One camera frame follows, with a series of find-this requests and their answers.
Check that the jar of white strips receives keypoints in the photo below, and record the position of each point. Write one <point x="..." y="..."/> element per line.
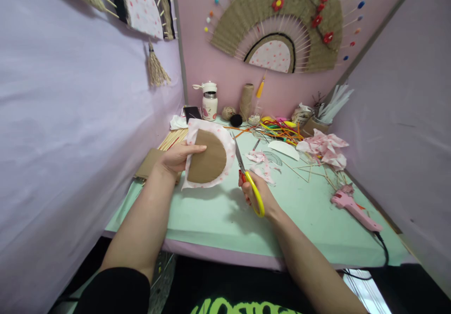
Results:
<point x="331" y="111"/>

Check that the burlap fan with red flowers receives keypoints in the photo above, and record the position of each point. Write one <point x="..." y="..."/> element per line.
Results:
<point x="282" y="14"/>

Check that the person's body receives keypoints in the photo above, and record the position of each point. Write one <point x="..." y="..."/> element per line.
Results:
<point x="246" y="286"/>

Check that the pile of coloured pipe cleaners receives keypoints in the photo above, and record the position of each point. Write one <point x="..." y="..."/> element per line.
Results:
<point x="282" y="129"/>

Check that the pink glue gun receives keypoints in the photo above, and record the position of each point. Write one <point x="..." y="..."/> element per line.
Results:
<point x="354" y="206"/>

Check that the tall jute twine spool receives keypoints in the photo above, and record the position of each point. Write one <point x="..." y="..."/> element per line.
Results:
<point x="247" y="101"/>

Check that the mint green table mat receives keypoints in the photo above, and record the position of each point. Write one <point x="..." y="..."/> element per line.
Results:
<point x="218" y="219"/>

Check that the crumpled pink-dotted fabric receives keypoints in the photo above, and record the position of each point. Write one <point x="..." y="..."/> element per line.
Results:
<point x="324" y="146"/>

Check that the flat brown cardboard sheet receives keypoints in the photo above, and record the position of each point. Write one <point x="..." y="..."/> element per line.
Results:
<point x="149" y="164"/>

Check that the person's left hand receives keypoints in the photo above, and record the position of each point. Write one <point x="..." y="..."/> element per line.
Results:
<point x="172" y="161"/>

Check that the newspaper-wrapped jar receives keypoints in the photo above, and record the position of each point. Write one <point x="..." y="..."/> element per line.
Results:
<point x="302" y="115"/>

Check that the person's right fingers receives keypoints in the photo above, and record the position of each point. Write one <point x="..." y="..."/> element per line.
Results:
<point x="245" y="192"/>

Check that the clear plastic protractor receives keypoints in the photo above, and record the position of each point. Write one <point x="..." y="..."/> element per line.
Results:
<point x="276" y="159"/>

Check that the scattered thin wooden sticks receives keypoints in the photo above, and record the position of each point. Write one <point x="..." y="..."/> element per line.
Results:
<point x="317" y="173"/>

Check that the burlap fan with black trim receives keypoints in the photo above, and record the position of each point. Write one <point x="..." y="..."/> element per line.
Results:
<point x="141" y="7"/>

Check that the brown cardboard half disc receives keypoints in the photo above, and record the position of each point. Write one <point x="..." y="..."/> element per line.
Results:
<point x="208" y="157"/>

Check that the white pink-dotted fabric piece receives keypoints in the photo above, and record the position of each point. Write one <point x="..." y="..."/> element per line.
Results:
<point x="225" y="145"/>

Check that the yellow and red scissors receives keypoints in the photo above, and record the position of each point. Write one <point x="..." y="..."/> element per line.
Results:
<point x="259" y="196"/>

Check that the jute tassel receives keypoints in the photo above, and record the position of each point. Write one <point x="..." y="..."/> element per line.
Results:
<point x="156" y="69"/>

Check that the yellow tassel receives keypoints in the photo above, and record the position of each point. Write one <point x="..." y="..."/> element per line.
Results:
<point x="260" y="88"/>

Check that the person's right hand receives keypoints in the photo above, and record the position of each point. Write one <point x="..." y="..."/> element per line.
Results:
<point x="264" y="199"/>

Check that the jute twine ball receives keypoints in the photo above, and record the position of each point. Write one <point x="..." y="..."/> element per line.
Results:
<point x="228" y="113"/>

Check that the crumpled white tissue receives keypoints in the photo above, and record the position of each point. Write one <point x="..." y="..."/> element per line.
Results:
<point x="178" y="122"/>

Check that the white flask with pink print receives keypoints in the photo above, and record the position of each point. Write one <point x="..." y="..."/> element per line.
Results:
<point x="209" y="106"/>

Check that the pink-dotted fabric scraps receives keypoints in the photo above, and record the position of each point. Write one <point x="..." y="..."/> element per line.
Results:
<point x="262" y="164"/>

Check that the white paper half disc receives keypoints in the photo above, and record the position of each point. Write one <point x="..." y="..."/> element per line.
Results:
<point x="283" y="149"/>

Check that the black phone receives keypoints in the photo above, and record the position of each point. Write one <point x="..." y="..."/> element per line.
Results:
<point x="192" y="112"/>

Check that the small glass jar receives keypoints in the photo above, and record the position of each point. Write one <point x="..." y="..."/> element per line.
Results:
<point x="253" y="118"/>

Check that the bundle of wooden sticks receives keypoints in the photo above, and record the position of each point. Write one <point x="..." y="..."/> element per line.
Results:
<point x="173" y="139"/>

